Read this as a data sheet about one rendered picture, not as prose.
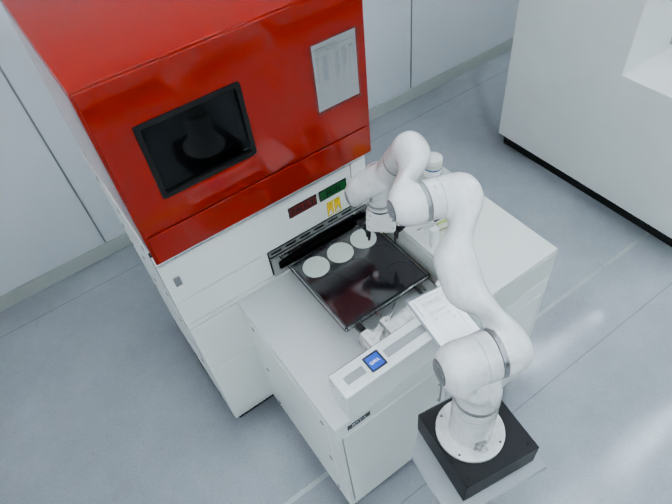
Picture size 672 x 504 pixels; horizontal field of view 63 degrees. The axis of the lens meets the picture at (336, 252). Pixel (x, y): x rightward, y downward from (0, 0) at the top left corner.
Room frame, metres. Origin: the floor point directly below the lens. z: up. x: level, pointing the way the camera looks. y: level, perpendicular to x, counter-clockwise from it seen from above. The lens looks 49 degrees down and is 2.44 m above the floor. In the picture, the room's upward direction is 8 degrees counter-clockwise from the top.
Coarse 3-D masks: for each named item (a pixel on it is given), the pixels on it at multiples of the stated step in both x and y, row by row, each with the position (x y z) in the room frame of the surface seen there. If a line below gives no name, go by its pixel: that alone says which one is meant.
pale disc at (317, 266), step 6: (312, 258) 1.35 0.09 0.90; (318, 258) 1.34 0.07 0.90; (324, 258) 1.34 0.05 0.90; (306, 264) 1.32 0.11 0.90; (312, 264) 1.32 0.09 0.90; (318, 264) 1.31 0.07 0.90; (324, 264) 1.31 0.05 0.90; (306, 270) 1.29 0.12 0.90; (312, 270) 1.29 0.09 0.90; (318, 270) 1.29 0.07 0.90; (324, 270) 1.28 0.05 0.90; (312, 276) 1.26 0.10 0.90; (318, 276) 1.26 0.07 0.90
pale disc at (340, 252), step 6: (330, 246) 1.39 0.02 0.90; (336, 246) 1.39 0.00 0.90; (342, 246) 1.39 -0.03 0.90; (348, 246) 1.38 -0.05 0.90; (330, 252) 1.36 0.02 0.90; (336, 252) 1.36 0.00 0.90; (342, 252) 1.36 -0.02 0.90; (348, 252) 1.35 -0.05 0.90; (330, 258) 1.33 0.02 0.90; (336, 258) 1.33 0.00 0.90; (342, 258) 1.33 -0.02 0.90; (348, 258) 1.32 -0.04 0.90
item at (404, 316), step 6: (408, 306) 1.09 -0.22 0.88; (402, 312) 1.07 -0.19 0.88; (408, 312) 1.06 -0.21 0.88; (396, 318) 1.05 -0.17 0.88; (402, 318) 1.04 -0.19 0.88; (408, 318) 1.04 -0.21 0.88; (396, 324) 1.02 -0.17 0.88; (402, 324) 1.02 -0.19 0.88; (372, 330) 1.01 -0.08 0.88; (378, 330) 1.01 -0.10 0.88; (378, 336) 0.99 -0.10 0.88; (384, 336) 0.98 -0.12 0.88; (360, 342) 0.98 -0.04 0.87; (366, 348) 0.95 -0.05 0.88
